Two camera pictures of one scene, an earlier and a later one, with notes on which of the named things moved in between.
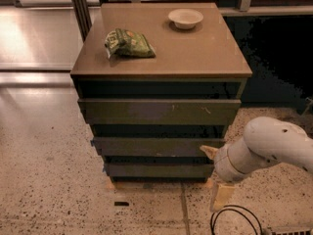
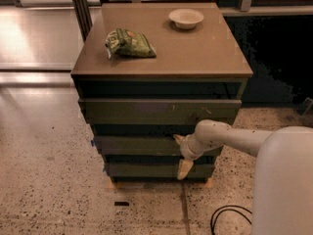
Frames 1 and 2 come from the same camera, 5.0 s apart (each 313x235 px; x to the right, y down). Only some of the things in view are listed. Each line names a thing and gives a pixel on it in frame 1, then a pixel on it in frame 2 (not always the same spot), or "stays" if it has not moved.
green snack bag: x=119 y=43 stays
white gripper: x=222 y=164 to x=185 y=147
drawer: x=155 y=146 stays
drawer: x=159 y=112 stays
